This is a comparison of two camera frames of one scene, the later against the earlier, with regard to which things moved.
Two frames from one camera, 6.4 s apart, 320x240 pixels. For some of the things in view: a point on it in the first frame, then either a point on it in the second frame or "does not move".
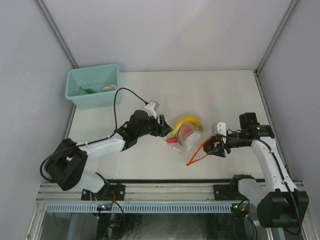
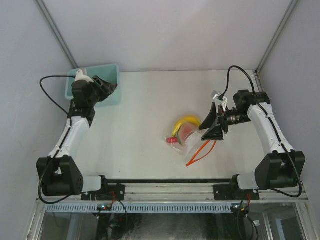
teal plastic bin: (93, 87) does not move
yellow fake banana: (185, 119) does not move
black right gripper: (215, 139) -> (214, 133)
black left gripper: (160, 130) -> (106, 88)
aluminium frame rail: (135, 192) does not move
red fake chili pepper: (172, 140) does not move
